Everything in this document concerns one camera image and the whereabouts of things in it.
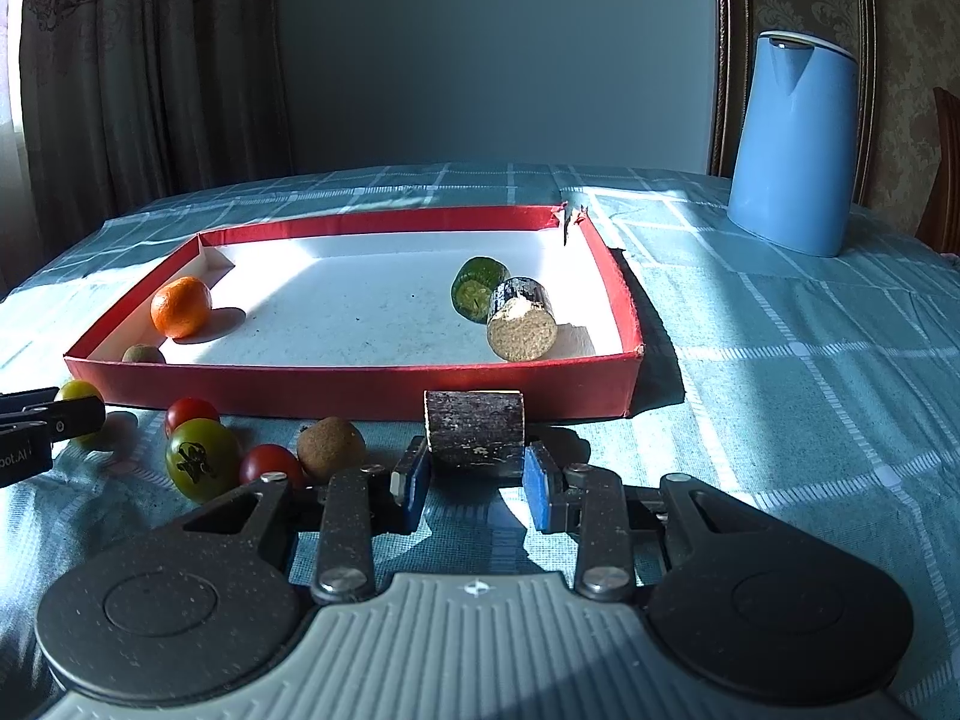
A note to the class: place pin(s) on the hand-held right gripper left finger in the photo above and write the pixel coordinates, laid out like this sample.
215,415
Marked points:
416,480

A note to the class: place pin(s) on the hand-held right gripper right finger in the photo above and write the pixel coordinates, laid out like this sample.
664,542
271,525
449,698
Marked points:
536,491

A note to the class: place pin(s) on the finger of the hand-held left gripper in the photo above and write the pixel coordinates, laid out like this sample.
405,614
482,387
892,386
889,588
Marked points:
30,399
71,418

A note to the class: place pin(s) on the small green tomato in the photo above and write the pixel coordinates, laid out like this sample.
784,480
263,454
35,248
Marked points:
79,390

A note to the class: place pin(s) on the brown round fruit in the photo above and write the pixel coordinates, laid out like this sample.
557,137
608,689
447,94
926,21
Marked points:
142,354
330,446

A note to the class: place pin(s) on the red cherry tomato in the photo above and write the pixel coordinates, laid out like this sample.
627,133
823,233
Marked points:
187,412
266,461

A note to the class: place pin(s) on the large green tomato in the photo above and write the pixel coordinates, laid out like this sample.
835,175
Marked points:
210,446

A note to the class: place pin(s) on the orange tangerine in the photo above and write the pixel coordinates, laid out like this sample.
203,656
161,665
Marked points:
180,306

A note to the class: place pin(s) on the red shallow cardboard box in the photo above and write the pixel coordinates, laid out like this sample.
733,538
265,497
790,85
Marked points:
360,315

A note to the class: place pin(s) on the green cucumber piece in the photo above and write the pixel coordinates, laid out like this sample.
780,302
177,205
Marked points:
476,281

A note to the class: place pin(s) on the sheer white curtain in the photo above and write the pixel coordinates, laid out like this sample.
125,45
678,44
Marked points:
9,165

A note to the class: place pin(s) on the teal checked tablecloth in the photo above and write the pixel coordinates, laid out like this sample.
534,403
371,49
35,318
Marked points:
750,352

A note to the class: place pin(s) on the brown patterned curtain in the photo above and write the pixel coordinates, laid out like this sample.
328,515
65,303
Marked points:
150,67

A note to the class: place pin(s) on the blue electric kettle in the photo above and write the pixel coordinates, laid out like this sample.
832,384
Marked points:
787,150

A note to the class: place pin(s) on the wooden chair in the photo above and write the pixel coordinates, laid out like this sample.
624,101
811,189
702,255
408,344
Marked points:
943,180

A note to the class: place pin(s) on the dark wooden frame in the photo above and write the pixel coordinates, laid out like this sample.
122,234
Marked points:
729,52

